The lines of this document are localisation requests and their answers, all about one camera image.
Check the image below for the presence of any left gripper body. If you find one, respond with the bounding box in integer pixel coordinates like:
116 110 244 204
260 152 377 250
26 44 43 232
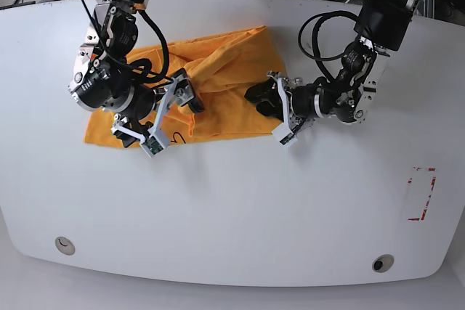
267 70 315 136

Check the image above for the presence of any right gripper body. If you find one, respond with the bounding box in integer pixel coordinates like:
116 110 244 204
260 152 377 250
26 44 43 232
111 68 192 144

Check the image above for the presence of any orange t-shirt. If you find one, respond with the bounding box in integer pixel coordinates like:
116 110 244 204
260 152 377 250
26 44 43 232
82 25 291 150

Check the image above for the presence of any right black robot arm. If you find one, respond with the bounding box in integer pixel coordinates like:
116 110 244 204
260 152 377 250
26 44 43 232
68 0 204 157

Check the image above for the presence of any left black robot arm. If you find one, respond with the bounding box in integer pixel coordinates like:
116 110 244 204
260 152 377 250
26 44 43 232
244 0 419 144

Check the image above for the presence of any left table grommet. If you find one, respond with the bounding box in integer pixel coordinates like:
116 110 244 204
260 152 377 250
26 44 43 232
54 237 76 256

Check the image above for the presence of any table grommet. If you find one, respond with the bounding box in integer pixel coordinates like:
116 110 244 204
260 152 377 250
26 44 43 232
372 254 395 273
54 237 76 256

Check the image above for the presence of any red tape rectangle marking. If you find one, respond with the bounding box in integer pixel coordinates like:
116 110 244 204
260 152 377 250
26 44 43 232
404 167 437 221

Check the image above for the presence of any right table grommet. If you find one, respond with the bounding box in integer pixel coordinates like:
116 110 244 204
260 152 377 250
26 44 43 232
372 254 395 273

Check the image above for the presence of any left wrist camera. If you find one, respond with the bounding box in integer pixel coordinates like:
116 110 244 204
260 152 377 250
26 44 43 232
272 123 298 147

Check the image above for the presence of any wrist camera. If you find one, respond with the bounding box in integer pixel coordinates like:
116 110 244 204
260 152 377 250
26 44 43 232
140 132 170 158
272 123 298 147

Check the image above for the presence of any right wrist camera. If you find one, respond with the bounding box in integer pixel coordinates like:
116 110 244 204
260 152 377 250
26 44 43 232
140 132 170 158

